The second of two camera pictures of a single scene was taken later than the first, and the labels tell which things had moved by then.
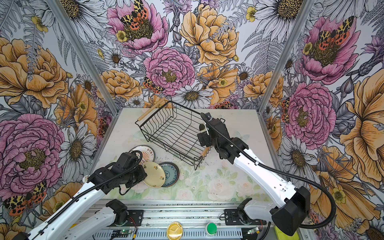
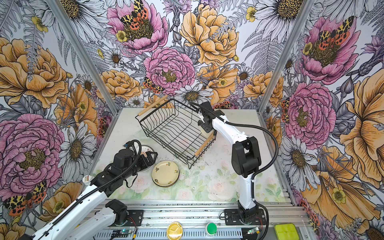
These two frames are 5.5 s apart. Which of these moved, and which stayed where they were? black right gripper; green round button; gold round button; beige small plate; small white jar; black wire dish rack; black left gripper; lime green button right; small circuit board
Moved: black wire dish rack; black right gripper; beige small plate; black left gripper
Stayed: lime green button right; small circuit board; gold round button; green round button; small white jar
